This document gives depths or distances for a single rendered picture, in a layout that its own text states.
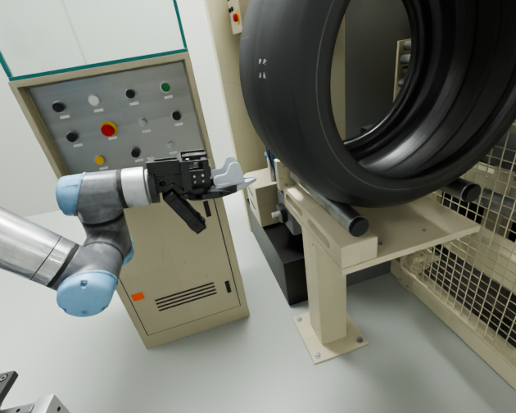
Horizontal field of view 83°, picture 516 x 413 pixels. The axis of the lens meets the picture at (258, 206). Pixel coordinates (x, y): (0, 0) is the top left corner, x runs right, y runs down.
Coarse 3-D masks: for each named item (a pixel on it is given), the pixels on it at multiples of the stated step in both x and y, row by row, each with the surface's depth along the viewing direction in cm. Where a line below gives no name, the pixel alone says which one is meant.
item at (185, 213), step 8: (168, 192) 57; (176, 192) 59; (168, 200) 56; (176, 200) 57; (184, 200) 60; (176, 208) 58; (184, 208) 58; (192, 208) 62; (184, 216) 59; (192, 216) 60; (200, 216) 61; (192, 224) 60; (200, 224) 61; (200, 232) 62
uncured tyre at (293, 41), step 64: (256, 0) 52; (320, 0) 40; (448, 0) 69; (512, 0) 59; (256, 64) 50; (320, 64) 44; (448, 64) 76; (512, 64) 62; (256, 128) 65; (320, 128) 48; (384, 128) 83; (448, 128) 74; (320, 192) 60; (384, 192) 58
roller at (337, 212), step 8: (296, 176) 84; (304, 184) 80; (312, 192) 75; (320, 200) 71; (328, 200) 68; (328, 208) 67; (336, 208) 65; (344, 208) 63; (352, 208) 63; (336, 216) 65; (344, 216) 62; (352, 216) 60; (360, 216) 60; (344, 224) 62; (352, 224) 59; (360, 224) 60; (368, 224) 60; (352, 232) 60; (360, 232) 60
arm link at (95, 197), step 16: (64, 176) 52; (80, 176) 52; (96, 176) 52; (112, 176) 53; (64, 192) 50; (80, 192) 51; (96, 192) 51; (112, 192) 52; (64, 208) 51; (80, 208) 52; (96, 208) 52; (112, 208) 54
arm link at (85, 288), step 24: (0, 216) 40; (0, 240) 39; (24, 240) 41; (48, 240) 43; (0, 264) 40; (24, 264) 41; (48, 264) 42; (72, 264) 44; (96, 264) 46; (120, 264) 52; (72, 288) 42; (96, 288) 43; (72, 312) 44; (96, 312) 45
